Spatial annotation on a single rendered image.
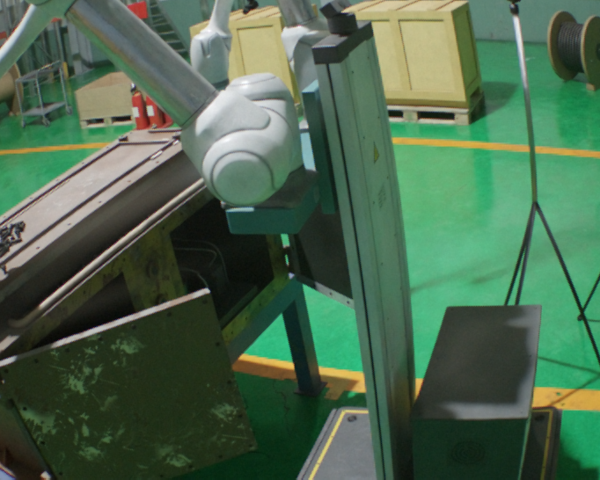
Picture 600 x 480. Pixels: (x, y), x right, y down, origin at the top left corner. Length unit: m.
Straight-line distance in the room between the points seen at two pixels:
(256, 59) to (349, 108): 5.82
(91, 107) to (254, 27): 2.89
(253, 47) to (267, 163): 6.10
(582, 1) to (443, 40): 4.53
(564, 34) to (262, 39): 3.47
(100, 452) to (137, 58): 1.12
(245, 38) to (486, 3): 4.60
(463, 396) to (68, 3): 1.40
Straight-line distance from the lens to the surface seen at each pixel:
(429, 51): 6.51
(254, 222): 1.57
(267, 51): 7.29
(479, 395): 1.90
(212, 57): 1.97
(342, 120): 1.59
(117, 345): 1.79
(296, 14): 2.12
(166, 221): 2.28
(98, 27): 1.35
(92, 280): 2.04
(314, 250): 2.72
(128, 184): 2.25
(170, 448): 2.01
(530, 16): 10.64
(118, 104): 8.86
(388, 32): 6.60
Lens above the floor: 2.07
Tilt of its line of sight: 25 degrees down
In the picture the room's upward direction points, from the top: 10 degrees counter-clockwise
